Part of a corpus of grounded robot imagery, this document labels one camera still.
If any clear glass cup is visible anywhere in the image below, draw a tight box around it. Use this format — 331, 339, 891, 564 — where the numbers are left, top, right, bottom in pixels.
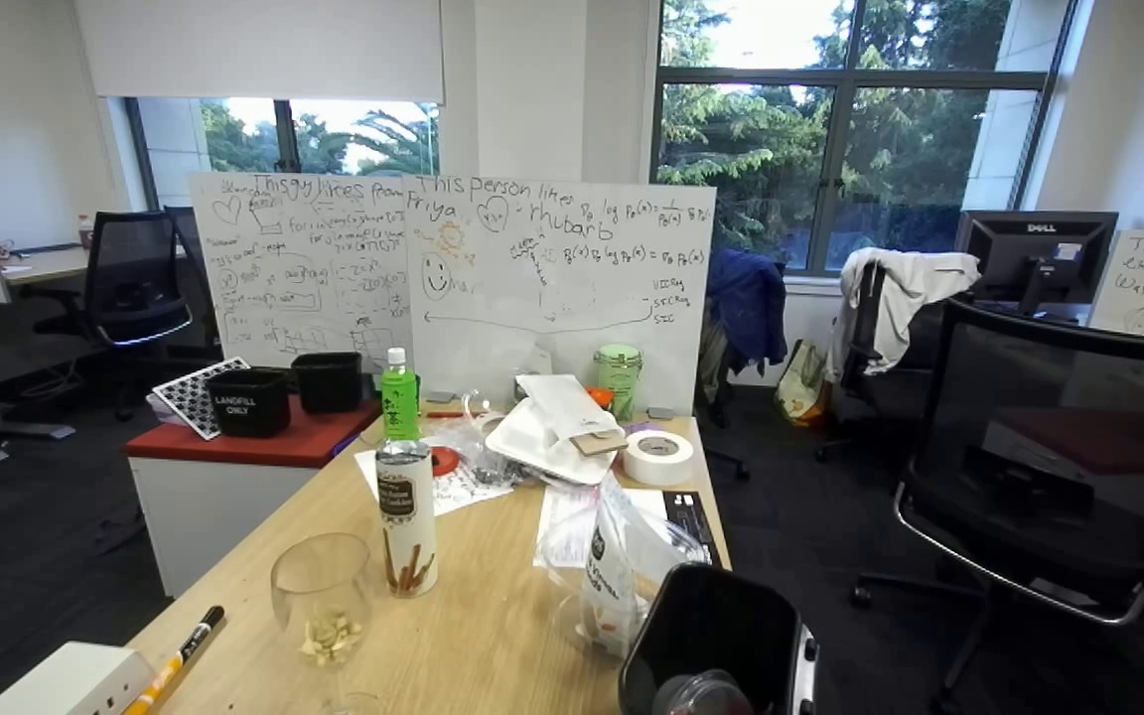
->
267, 529, 377, 673

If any light green container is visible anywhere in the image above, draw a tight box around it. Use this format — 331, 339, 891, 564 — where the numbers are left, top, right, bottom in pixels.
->
586, 341, 647, 424

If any white papers pile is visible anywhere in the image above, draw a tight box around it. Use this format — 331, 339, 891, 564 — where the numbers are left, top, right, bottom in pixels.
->
480, 371, 627, 490

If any whiteboard with sun drawing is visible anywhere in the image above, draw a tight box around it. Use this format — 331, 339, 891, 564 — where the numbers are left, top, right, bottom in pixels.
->
404, 174, 720, 417

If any small brown card box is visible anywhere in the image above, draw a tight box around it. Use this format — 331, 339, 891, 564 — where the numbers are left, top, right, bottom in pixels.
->
569, 424, 633, 460

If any white tape roll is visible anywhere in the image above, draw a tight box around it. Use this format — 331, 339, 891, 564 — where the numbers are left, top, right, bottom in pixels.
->
618, 424, 699, 490

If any clear plastic zip bag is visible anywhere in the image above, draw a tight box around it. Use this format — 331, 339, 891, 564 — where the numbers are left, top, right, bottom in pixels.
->
529, 476, 676, 578

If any white paper sheet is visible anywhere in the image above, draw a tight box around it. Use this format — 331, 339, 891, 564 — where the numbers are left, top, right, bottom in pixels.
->
352, 423, 524, 526

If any green plastic bottle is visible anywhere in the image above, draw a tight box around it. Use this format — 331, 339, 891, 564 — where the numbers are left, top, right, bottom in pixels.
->
377, 347, 423, 448

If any blue jacket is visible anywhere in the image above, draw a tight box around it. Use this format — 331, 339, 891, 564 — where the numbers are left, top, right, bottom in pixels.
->
707, 245, 792, 375

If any crumpled clear plastic bag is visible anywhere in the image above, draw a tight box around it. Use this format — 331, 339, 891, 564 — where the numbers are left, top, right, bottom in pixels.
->
580, 482, 683, 660

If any tall clear canister black label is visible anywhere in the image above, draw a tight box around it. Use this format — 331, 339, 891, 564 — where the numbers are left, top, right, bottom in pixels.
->
374, 436, 439, 600

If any yellow bag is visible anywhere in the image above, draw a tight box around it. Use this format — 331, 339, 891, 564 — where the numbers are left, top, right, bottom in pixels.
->
769, 334, 839, 431

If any black chair under white cloth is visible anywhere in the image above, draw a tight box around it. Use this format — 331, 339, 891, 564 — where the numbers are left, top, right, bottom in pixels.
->
843, 259, 946, 431

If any whiteboard with dense writing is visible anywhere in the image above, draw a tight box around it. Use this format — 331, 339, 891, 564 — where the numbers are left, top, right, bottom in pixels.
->
185, 170, 416, 382

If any black landfill bin with trash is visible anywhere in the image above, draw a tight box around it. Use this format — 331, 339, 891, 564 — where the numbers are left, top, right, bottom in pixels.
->
614, 560, 823, 715

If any white cloth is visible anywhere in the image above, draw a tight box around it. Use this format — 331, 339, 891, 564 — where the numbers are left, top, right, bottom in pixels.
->
839, 241, 984, 382

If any white perforated tray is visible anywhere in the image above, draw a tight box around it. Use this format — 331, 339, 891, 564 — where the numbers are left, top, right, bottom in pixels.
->
144, 355, 254, 445

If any white roller blind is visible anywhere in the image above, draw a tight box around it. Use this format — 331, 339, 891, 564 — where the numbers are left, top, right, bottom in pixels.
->
70, 0, 450, 109

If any black office chair silver trim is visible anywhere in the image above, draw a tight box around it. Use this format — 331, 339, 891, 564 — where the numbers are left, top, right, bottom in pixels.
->
32, 210, 225, 402

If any small black Dell monitor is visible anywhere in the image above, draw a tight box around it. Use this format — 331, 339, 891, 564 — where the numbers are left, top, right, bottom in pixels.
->
952, 206, 1123, 329

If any black yellow marker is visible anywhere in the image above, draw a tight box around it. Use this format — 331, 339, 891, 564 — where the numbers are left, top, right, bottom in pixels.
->
124, 605, 230, 715

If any black mesh office chair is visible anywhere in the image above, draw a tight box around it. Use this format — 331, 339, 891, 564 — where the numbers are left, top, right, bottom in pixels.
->
845, 293, 1144, 715

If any white power box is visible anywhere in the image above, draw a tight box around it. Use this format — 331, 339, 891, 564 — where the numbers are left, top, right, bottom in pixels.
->
0, 639, 159, 715

